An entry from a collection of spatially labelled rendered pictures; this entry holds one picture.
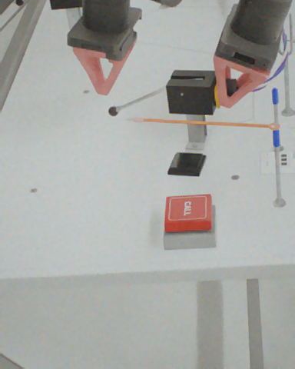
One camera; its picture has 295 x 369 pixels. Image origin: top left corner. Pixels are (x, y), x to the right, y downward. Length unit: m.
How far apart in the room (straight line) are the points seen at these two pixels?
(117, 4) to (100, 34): 0.04
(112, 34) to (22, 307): 0.38
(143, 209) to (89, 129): 0.20
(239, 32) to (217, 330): 0.62
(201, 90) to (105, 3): 0.15
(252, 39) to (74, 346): 0.47
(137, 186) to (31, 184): 0.14
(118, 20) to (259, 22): 0.17
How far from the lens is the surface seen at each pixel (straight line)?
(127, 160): 1.07
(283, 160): 1.03
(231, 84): 1.04
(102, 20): 1.01
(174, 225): 0.90
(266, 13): 0.95
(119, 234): 0.95
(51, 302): 1.18
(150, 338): 1.29
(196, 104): 1.03
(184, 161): 1.03
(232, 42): 0.96
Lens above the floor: 1.51
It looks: 27 degrees down
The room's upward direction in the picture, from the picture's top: 50 degrees clockwise
